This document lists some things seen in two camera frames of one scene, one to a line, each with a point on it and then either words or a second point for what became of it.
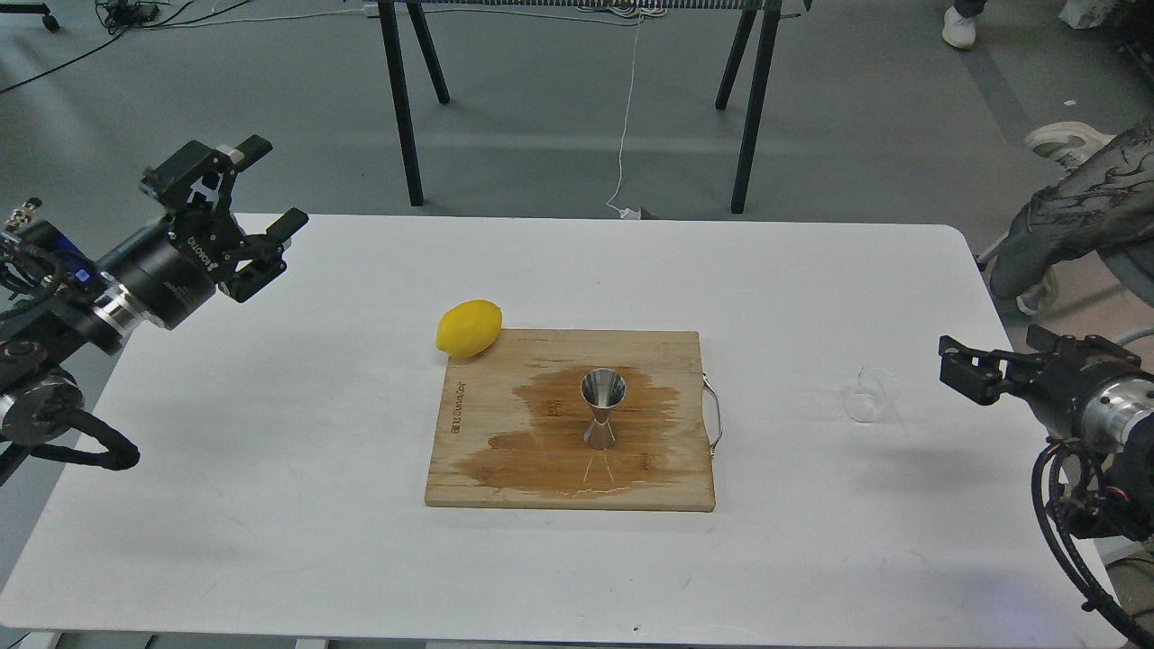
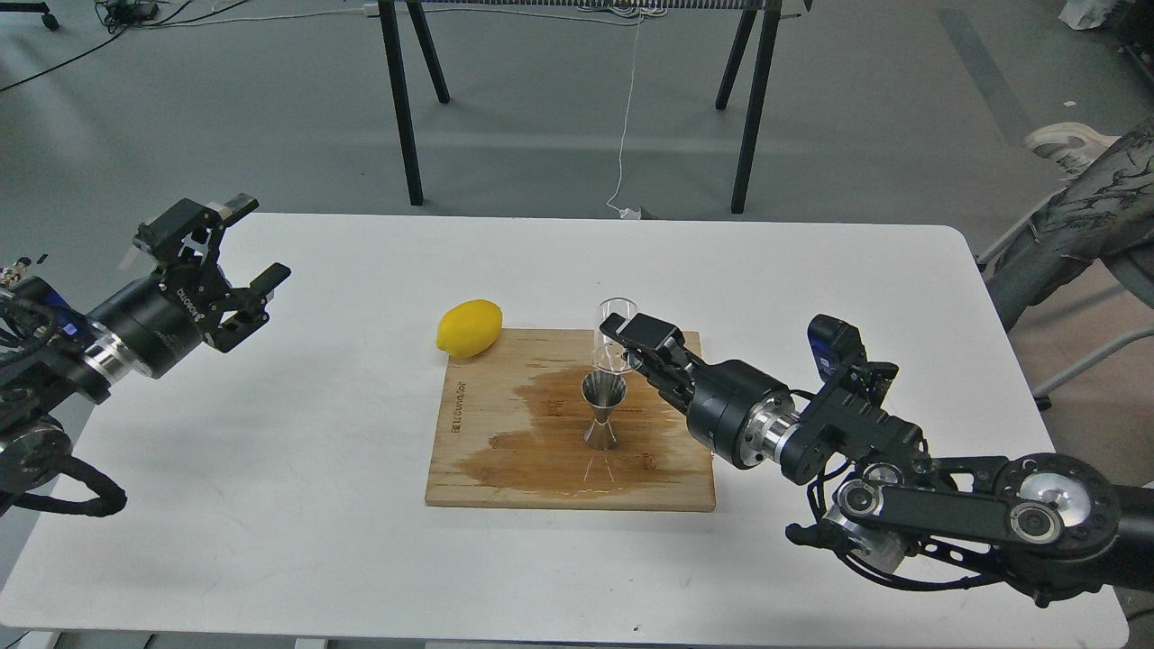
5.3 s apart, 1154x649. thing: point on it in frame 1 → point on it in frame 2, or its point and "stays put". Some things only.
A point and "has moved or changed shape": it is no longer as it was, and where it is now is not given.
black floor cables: (123, 16) stays put
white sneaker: (1067, 142) stays put
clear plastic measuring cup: (875, 399) has moved or changed shape
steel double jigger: (602, 388) stays put
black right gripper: (1057, 387) → (739, 414)
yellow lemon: (466, 328) stays put
